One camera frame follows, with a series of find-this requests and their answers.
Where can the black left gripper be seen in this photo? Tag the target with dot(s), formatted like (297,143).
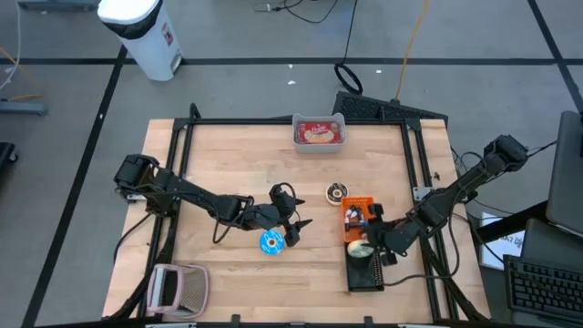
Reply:
(266,216)

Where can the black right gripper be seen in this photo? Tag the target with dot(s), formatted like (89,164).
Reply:
(380,230)

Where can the mint frosted toy donut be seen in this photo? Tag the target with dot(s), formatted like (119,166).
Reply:
(357,249)

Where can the blue marker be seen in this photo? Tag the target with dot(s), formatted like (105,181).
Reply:
(361,224)

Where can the chocolate frosted toy donut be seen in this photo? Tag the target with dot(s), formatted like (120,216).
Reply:
(330,197)

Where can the blue frosted toy donut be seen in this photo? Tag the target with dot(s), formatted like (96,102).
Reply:
(264,243)

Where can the red Orville popcorn packet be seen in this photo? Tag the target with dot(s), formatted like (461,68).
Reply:
(319,133)

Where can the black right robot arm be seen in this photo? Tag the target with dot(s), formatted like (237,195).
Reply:
(455,187)

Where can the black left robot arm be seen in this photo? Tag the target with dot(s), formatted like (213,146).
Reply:
(196,196)

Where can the orange plastic basket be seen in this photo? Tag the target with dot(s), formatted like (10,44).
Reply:
(347,234)

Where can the black plastic basket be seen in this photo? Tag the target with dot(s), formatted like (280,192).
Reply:
(362,275)

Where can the grey plastic bin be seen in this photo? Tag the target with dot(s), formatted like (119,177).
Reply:
(296,148)

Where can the black table edge clamp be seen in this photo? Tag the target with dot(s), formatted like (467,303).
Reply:
(368,321)
(235,321)

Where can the black perforated panel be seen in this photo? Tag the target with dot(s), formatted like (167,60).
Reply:
(369,108)

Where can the pink mesh desk organizer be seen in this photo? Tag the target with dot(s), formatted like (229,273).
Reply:
(196,289)

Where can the white paper sheet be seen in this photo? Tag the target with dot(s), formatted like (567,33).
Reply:
(498,246)

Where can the black keyboard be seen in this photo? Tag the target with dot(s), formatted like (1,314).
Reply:
(542,287)

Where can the grey laptop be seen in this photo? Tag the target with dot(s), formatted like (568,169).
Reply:
(565,173)

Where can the white trash can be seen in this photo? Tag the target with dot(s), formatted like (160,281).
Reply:
(146,41)

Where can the grey floor bar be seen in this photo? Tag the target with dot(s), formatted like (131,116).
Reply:
(23,108)

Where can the black caster base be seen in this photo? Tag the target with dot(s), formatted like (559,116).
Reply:
(5,155)

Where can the grey flat floor base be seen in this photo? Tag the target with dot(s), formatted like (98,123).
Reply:
(54,4)

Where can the black aluminium table frame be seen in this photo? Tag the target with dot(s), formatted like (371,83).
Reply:
(255,121)

